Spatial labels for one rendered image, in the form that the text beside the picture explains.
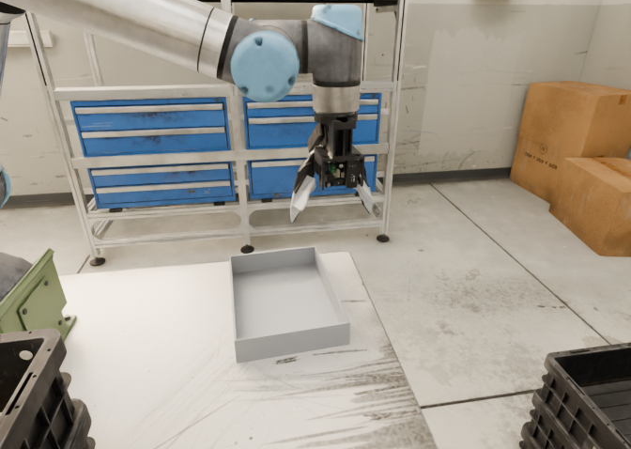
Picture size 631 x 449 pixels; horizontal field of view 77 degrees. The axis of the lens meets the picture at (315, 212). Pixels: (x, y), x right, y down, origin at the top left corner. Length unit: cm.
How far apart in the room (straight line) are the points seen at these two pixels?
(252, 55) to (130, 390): 54
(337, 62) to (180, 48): 23
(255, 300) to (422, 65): 259
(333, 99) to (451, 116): 277
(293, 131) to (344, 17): 156
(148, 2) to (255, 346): 52
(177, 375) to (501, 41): 315
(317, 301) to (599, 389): 66
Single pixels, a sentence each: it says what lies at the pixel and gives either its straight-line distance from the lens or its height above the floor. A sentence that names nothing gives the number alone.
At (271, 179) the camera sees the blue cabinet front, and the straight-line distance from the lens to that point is 221.
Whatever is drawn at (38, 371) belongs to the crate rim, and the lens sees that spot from 48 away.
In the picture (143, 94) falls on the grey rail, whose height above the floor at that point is 91.
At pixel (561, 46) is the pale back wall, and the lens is 375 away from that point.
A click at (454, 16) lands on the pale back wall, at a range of 326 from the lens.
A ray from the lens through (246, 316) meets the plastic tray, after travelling 82.
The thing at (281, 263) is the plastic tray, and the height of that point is 72.
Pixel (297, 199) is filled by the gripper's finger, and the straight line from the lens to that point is 71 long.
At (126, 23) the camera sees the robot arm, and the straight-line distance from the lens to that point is 51.
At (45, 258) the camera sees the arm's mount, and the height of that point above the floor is 86.
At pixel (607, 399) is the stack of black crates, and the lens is 114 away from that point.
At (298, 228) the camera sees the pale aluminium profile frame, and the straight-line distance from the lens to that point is 233.
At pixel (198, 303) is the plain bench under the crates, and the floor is 70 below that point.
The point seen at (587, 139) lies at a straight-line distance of 320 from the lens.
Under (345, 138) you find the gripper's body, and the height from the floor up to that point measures 106.
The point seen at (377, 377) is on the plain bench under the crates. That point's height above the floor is 70.
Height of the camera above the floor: 123
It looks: 26 degrees down
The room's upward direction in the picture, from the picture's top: straight up
